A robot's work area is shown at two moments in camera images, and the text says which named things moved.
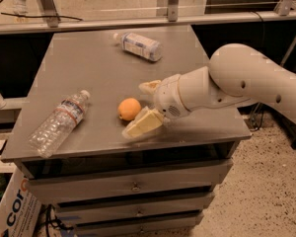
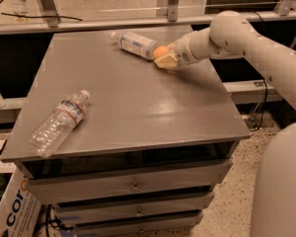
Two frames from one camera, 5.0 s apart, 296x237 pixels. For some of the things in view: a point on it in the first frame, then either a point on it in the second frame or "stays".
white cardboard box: x=19 y=211 stays
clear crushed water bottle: x=53 y=130 stays
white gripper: x=168 y=96 -> x=184 y=52
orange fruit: x=128 y=109 -> x=160 y=50
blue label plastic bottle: x=147 y=48 stays
